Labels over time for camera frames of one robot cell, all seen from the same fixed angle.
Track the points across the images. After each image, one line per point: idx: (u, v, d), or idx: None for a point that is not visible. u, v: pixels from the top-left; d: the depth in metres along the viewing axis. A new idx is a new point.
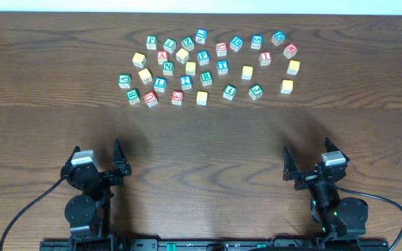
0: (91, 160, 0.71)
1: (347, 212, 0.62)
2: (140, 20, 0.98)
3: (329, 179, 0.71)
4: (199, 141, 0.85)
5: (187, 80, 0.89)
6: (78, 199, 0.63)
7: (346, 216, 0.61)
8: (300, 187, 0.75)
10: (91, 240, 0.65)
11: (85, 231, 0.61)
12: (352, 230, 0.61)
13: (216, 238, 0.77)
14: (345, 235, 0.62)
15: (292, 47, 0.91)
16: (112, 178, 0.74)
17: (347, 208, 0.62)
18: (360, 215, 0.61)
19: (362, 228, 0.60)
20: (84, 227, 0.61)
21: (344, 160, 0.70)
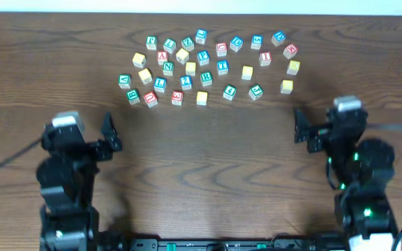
0: (75, 123, 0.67)
1: (370, 154, 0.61)
2: (140, 21, 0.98)
3: (338, 131, 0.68)
4: (199, 141, 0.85)
5: (187, 80, 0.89)
6: (53, 160, 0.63)
7: (369, 157, 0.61)
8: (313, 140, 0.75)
10: (68, 212, 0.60)
11: (61, 194, 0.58)
12: (381, 170, 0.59)
13: (216, 238, 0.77)
14: (370, 180, 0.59)
15: (292, 47, 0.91)
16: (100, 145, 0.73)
17: (370, 149, 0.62)
18: (385, 157, 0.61)
19: (389, 169, 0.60)
20: (58, 190, 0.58)
21: (357, 104, 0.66)
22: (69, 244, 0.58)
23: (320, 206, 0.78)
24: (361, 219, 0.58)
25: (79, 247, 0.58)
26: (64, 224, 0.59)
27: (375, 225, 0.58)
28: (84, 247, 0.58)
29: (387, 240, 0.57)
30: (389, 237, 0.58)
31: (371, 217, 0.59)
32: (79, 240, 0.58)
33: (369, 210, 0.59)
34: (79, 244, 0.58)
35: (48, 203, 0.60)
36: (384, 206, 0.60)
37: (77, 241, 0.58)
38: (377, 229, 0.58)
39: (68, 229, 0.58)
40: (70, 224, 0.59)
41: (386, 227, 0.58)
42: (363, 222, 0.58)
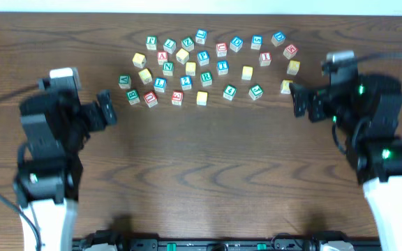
0: (72, 77, 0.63)
1: (374, 83, 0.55)
2: (140, 21, 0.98)
3: (336, 87, 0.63)
4: (199, 141, 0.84)
5: (187, 80, 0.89)
6: (40, 96, 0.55)
7: (374, 85, 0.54)
8: (313, 107, 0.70)
10: (47, 153, 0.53)
11: (44, 129, 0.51)
12: (389, 96, 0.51)
13: (216, 238, 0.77)
14: (379, 109, 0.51)
15: (292, 47, 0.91)
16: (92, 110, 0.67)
17: (373, 79, 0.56)
18: (391, 84, 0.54)
19: (398, 93, 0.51)
20: (40, 120, 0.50)
21: (350, 54, 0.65)
22: (45, 189, 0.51)
23: (320, 206, 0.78)
24: (380, 160, 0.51)
25: (56, 193, 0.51)
26: (41, 168, 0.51)
27: (394, 165, 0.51)
28: (62, 193, 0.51)
29: None
30: None
31: (391, 158, 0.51)
32: (57, 187, 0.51)
33: (389, 151, 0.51)
34: (56, 189, 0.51)
35: (28, 140, 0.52)
36: None
37: (54, 187, 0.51)
38: (396, 173, 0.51)
39: (45, 172, 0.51)
40: (47, 166, 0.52)
41: None
42: (381, 164, 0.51)
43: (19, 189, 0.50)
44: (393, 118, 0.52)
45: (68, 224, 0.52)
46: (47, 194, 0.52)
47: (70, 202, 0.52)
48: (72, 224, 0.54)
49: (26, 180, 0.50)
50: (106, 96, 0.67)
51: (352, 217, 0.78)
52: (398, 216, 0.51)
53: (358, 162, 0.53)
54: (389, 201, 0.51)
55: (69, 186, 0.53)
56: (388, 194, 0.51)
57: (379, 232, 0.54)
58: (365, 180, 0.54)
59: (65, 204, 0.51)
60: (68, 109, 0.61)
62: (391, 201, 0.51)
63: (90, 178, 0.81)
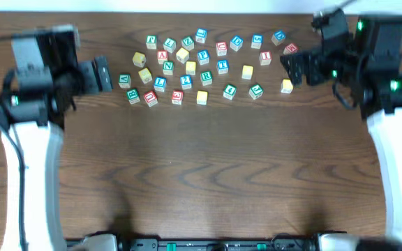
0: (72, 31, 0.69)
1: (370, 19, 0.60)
2: (140, 20, 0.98)
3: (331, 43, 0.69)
4: (199, 140, 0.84)
5: (187, 80, 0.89)
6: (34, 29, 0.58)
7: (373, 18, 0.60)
8: (312, 67, 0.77)
10: (33, 79, 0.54)
11: (34, 54, 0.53)
12: (386, 24, 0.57)
13: (216, 238, 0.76)
14: (380, 39, 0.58)
15: (292, 47, 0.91)
16: (89, 72, 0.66)
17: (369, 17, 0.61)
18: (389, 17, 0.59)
19: (398, 21, 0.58)
20: (31, 41, 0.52)
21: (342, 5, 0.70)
22: (28, 114, 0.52)
23: (320, 206, 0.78)
24: (386, 90, 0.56)
25: (40, 116, 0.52)
26: (26, 93, 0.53)
27: (400, 96, 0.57)
28: (45, 116, 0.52)
29: None
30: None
31: (397, 89, 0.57)
32: (40, 111, 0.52)
33: (396, 82, 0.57)
34: (40, 113, 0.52)
35: (17, 66, 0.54)
36: None
37: (38, 112, 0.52)
38: None
39: (28, 96, 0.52)
40: (33, 90, 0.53)
41: None
42: (387, 95, 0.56)
43: (1, 112, 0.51)
44: (393, 51, 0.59)
45: (52, 148, 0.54)
46: (30, 118, 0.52)
47: (54, 127, 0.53)
48: (57, 154, 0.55)
49: (9, 103, 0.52)
50: (104, 59, 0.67)
51: (352, 217, 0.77)
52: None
53: (363, 96, 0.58)
54: (398, 131, 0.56)
55: (54, 112, 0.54)
56: (398, 123, 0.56)
57: (384, 165, 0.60)
58: (370, 113, 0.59)
59: (49, 128, 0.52)
60: (62, 58, 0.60)
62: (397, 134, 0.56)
63: (90, 178, 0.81)
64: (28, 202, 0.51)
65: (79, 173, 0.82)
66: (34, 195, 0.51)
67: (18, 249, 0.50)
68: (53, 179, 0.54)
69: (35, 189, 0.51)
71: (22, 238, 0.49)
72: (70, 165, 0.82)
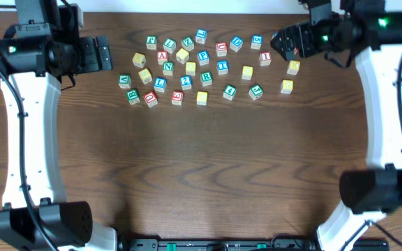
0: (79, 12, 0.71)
1: None
2: (140, 21, 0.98)
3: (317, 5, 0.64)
4: (199, 141, 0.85)
5: (187, 80, 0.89)
6: None
7: None
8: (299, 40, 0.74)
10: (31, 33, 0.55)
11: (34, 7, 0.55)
12: None
13: (216, 238, 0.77)
14: None
15: None
16: (89, 46, 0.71)
17: None
18: None
19: None
20: None
21: None
22: (24, 61, 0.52)
23: (320, 207, 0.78)
24: (373, 26, 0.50)
25: (35, 63, 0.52)
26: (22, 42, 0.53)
27: (389, 33, 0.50)
28: (41, 63, 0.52)
29: (400, 51, 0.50)
30: None
31: (386, 25, 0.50)
32: (38, 57, 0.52)
33: (383, 19, 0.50)
34: (36, 59, 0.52)
35: (19, 21, 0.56)
36: (401, 14, 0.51)
37: (35, 60, 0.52)
38: (389, 42, 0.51)
39: (26, 45, 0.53)
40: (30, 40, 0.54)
41: (400, 40, 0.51)
42: (376, 31, 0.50)
43: (0, 60, 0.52)
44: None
45: (50, 95, 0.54)
46: (28, 68, 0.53)
47: (51, 77, 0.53)
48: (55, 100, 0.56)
49: (7, 51, 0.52)
50: (106, 39, 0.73)
51: None
52: (386, 78, 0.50)
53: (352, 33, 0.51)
54: (384, 63, 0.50)
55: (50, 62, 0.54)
56: (384, 58, 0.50)
57: (367, 100, 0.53)
58: (359, 52, 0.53)
59: (46, 77, 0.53)
60: (64, 21, 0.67)
62: (382, 63, 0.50)
63: (91, 178, 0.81)
64: (28, 145, 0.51)
65: (79, 174, 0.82)
66: (35, 141, 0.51)
67: (19, 192, 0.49)
68: (51, 130, 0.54)
69: (34, 133, 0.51)
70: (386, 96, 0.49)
71: (24, 182, 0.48)
72: (70, 165, 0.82)
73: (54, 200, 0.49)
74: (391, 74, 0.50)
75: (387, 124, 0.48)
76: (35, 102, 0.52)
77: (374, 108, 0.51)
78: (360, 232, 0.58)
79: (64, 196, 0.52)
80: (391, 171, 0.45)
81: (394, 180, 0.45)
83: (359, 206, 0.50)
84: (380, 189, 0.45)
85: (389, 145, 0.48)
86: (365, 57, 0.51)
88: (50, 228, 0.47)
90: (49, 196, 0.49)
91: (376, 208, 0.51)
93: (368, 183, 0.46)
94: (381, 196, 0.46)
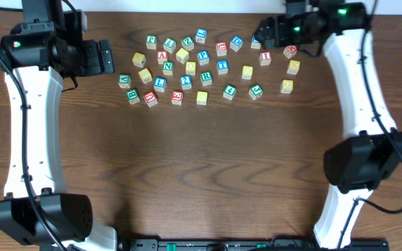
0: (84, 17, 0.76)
1: None
2: (140, 21, 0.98)
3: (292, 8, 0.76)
4: (199, 141, 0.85)
5: (187, 80, 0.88)
6: None
7: None
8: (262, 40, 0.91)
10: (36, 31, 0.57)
11: (40, 8, 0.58)
12: None
13: (216, 238, 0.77)
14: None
15: (292, 47, 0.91)
16: (92, 49, 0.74)
17: None
18: None
19: None
20: None
21: None
22: (28, 55, 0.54)
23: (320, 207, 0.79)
24: (334, 14, 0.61)
25: (40, 56, 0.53)
26: (26, 37, 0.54)
27: (348, 21, 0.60)
28: (45, 56, 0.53)
29: (359, 35, 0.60)
30: (361, 33, 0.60)
31: (346, 13, 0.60)
32: (42, 53, 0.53)
33: (343, 8, 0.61)
34: (41, 54, 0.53)
35: (24, 21, 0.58)
36: (357, 3, 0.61)
37: (39, 56, 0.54)
38: (351, 29, 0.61)
39: (31, 41, 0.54)
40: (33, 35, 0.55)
41: (360, 26, 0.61)
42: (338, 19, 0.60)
43: (5, 54, 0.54)
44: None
45: (52, 90, 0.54)
46: (31, 63, 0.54)
47: (54, 71, 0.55)
48: (56, 97, 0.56)
49: (11, 47, 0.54)
50: (107, 42, 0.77)
51: None
52: (351, 58, 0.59)
53: (317, 24, 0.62)
54: (347, 44, 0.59)
55: (54, 58, 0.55)
56: (347, 42, 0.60)
57: (338, 81, 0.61)
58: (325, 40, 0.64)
59: (49, 71, 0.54)
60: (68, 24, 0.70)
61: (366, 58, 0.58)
62: (347, 46, 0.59)
63: (90, 178, 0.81)
64: (31, 139, 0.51)
65: (79, 173, 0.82)
66: (38, 134, 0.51)
67: (21, 184, 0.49)
68: (54, 123, 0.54)
69: (37, 129, 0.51)
70: (354, 73, 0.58)
71: (26, 172, 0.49)
72: (70, 165, 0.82)
73: (55, 192, 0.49)
74: (355, 54, 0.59)
75: (357, 97, 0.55)
76: (39, 94, 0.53)
77: (345, 86, 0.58)
78: (353, 215, 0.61)
79: (64, 189, 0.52)
80: (363, 139, 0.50)
81: (369, 145, 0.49)
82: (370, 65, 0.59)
83: (344, 180, 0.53)
84: (356, 155, 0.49)
85: (361, 114, 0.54)
86: (333, 43, 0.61)
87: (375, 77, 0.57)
88: (52, 220, 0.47)
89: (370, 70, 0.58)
90: (51, 187, 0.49)
91: (359, 182, 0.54)
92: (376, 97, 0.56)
93: (347, 152, 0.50)
94: (359, 162, 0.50)
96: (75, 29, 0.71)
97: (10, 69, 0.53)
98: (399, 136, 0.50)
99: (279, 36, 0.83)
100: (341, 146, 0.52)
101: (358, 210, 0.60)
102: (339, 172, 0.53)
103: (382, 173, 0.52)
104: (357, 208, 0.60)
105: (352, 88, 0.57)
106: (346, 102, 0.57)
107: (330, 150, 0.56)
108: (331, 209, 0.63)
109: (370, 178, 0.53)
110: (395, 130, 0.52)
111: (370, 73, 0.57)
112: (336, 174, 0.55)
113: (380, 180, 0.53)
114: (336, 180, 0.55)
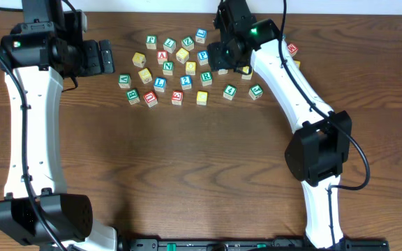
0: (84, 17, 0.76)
1: (235, 10, 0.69)
2: (140, 21, 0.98)
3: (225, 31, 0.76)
4: (199, 141, 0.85)
5: (187, 80, 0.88)
6: None
7: (234, 10, 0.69)
8: (210, 61, 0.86)
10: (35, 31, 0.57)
11: (40, 7, 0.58)
12: (236, 10, 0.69)
13: (216, 238, 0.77)
14: (232, 14, 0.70)
15: (292, 47, 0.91)
16: (92, 49, 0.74)
17: (235, 7, 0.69)
18: (243, 14, 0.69)
19: (246, 12, 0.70)
20: None
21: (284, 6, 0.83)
22: (28, 56, 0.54)
23: None
24: (248, 35, 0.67)
25: (40, 57, 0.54)
26: (26, 37, 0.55)
27: (262, 36, 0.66)
28: (46, 56, 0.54)
29: (276, 44, 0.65)
30: (276, 42, 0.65)
31: (257, 32, 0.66)
32: (42, 54, 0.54)
33: (254, 28, 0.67)
34: (40, 54, 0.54)
35: (24, 20, 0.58)
36: (265, 21, 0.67)
37: (39, 56, 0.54)
38: (266, 42, 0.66)
39: (31, 41, 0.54)
40: (33, 35, 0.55)
41: (273, 37, 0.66)
42: (254, 39, 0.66)
43: (4, 54, 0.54)
44: (248, 15, 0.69)
45: (52, 90, 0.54)
46: (31, 63, 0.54)
47: (54, 72, 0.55)
48: (57, 98, 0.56)
49: (11, 47, 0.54)
50: (107, 42, 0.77)
51: (352, 217, 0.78)
52: (274, 65, 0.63)
53: (237, 47, 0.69)
54: (266, 55, 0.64)
55: (54, 58, 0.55)
56: (266, 53, 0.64)
57: (273, 88, 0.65)
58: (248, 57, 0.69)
59: (49, 71, 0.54)
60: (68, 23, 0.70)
61: (287, 61, 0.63)
62: (268, 56, 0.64)
63: (90, 178, 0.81)
64: (30, 139, 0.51)
65: (79, 173, 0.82)
66: (38, 134, 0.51)
67: (21, 185, 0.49)
68: (54, 123, 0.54)
69: (36, 129, 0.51)
70: (280, 76, 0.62)
71: (25, 172, 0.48)
72: (70, 165, 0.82)
73: (54, 192, 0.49)
74: (276, 61, 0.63)
75: (290, 95, 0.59)
76: (39, 94, 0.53)
77: (278, 90, 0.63)
78: (333, 203, 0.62)
79: (64, 189, 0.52)
80: (309, 129, 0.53)
81: (315, 134, 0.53)
82: (292, 65, 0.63)
83: (309, 173, 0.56)
84: (308, 146, 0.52)
85: (299, 109, 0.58)
86: (255, 58, 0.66)
87: (300, 74, 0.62)
88: (52, 220, 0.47)
89: (294, 70, 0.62)
90: (50, 187, 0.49)
91: (322, 170, 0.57)
92: (306, 91, 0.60)
93: (299, 146, 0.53)
94: (313, 151, 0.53)
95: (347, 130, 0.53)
96: (75, 28, 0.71)
97: (10, 69, 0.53)
98: (338, 117, 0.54)
99: (216, 61, 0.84)
100: (293, 143, 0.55)
101: (334, 197, 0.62)
102: (301, 167, 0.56)
103: (338, 154, 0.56)
104: (334, 196, 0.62)
105: (283, 90, 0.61)
106: (285, 104, 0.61)
107: (286, 150, 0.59)
108: (310, 204, 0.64)
109: (331, 162, 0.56)
110: (332, 111, 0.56)
111: (294, 72, 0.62)
112: (299, 169, 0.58)
113: (340, 162, 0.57)
114: (302, 176, 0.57)
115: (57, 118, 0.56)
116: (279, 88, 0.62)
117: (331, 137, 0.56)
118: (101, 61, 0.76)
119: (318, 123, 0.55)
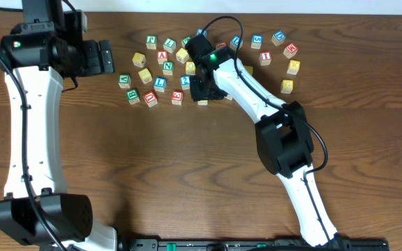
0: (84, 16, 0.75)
1: (198, 44, 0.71)
2: (140, 21, 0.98)
3: None
4: (199, 141, 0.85)
5: (187, 80, 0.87)
6: None
7: (198, 44, 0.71)
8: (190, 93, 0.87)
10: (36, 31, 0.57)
11: (40, 8, 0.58)
12: (199, 44, 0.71)
13: (216, 238, 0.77)
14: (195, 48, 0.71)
15: (292, 47, 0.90)
16: (92, 49, 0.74)
17: (197, 41, 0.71)
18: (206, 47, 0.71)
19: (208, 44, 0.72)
20: None
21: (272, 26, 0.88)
22: (28, 55, 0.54)
23: None
24: (210, 61, 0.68)
25: (38, 58, 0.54)
26: (26, 37, 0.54)
27: (221, 59, 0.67)
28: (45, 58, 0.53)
29: (231, 61, 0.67)
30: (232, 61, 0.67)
31: (216, 57, 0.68)
32: (42, 54, 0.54)
33: (213, 54, 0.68)
34: (40, 54, 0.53)
35: (24, 20, 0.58)
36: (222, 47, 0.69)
37: (39, 56, 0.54)
38: (224, 62, 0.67)
39: (31, 40, 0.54)
40: (33, 35, 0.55)
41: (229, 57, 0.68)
42: (214, 64, 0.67)
43: (4, 54, 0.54)
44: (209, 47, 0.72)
45: (53, 90, 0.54)
46: (31, 63, 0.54)
47: (54, 72, 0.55)
48: (56, 97, 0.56)
49: (12, 46, 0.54)
50: (107, 42, 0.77)
51: (352, 217, 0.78)
52: (232, 78, 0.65)
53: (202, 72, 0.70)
54: (224, 72, 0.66)
55: (54, 58, 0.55)
56: (223, 72, 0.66)
57: (236, 98, 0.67)
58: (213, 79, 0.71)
59: (49, 71, 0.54)
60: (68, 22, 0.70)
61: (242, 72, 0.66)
62: (225, 72, 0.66)
63: (90, 178, 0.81)
64: (30, 139, 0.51)
65: (79, 173, 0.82)
66: (38, 135, 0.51)
67: (21, 185, 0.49)
68: (54, 123, 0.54)
69: (36, 130, 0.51)
70: (238, 85, 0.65)
71: (26, 172, 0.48)
72: (70, 165, 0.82)
73: (55, 192, 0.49)
74: (232, 73, 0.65)
75: (248, 99, 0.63)
76: (39, 94, 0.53)
77: (239, 97, 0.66)
78: (315, 198, 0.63)
79: (64, 190, 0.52)
80: (266, 120, 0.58)
81: (272, 124, 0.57)
82: (247, 74, 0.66)
83: (279, 165, 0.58)
84: (268, 135, 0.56)
85: (256, 107, 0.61)
86: (216, 77, 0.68)
87: (255, 82, 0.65)
88: (52, 220, 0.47)
89: (249, 78, 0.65)
90: (50, 187, 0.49)
91: (292, 160, 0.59)
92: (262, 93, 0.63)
93: (260, 137, 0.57)
94: (274, 140, 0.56)
95: (301, 116, 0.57)
96: (75, 28, 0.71)
97: (10, 68, 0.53)
98: (291, 107, 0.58)
99: (194, 90, 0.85)
100: (258, 138, 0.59)
101: (315, 189, 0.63)
102: (271, 160, 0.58)
103: (302, 142, 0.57)
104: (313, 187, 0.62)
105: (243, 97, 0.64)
106: (246, 108, 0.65)
107: (257, 148, 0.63)
108: (294, 202, 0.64)
109: (298, 152, 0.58)
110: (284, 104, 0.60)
111: (250, 79, 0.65)
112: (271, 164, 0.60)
113: (307, 151, 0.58)
114: (275, 169, 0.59)
115: (57, 118, 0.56)
116: (239, 95, 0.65)
117: (292, 127, 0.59)
118: (102, 61, 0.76)
119: (275, 116, 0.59)
